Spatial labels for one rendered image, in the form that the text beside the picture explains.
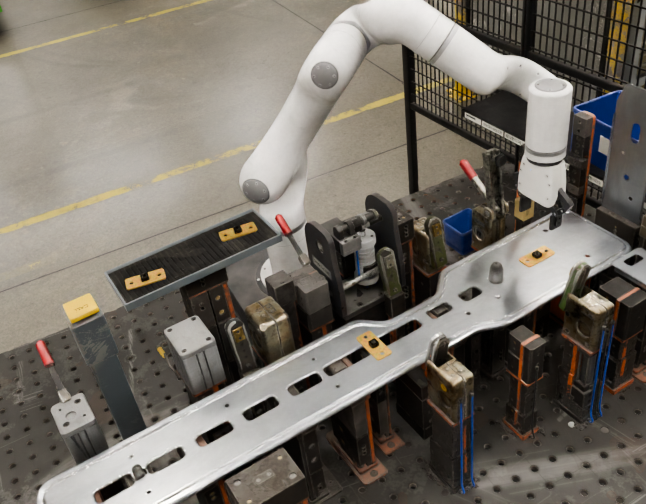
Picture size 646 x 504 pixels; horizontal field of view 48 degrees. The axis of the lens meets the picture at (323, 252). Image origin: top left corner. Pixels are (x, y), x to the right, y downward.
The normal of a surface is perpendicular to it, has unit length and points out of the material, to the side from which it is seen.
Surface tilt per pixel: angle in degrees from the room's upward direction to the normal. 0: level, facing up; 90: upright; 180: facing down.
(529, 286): 0
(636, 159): 90
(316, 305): 90
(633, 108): 90
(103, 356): 90
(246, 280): 4
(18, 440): 0
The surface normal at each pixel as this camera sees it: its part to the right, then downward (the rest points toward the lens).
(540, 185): -0.85, 0.40
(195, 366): 0.53, 0.47
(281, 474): -0.11, -0.79
